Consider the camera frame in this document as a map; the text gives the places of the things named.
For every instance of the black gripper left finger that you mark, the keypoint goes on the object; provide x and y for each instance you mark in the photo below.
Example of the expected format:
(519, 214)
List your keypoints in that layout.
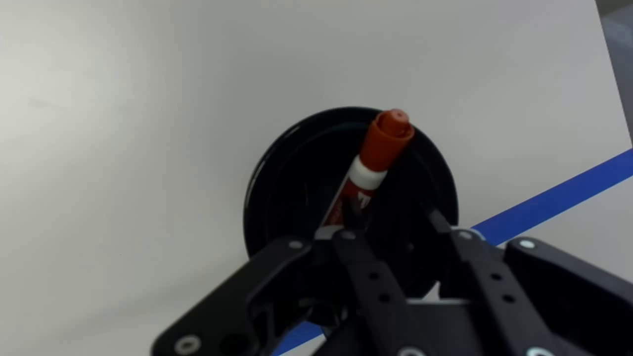
(277, 297)

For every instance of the dark ceramic mug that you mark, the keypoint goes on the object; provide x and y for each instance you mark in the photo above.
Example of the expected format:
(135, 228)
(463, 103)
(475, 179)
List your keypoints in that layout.
(297, 185)

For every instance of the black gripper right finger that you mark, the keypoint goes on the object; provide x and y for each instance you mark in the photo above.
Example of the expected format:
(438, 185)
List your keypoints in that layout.
(527, 297)

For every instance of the long blue tape strip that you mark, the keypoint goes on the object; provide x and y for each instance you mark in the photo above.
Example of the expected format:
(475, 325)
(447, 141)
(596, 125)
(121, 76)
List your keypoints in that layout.
(560, 194)

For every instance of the red sharpie marker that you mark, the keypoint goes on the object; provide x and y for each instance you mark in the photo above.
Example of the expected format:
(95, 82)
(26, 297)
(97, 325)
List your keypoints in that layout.
(378, 155)

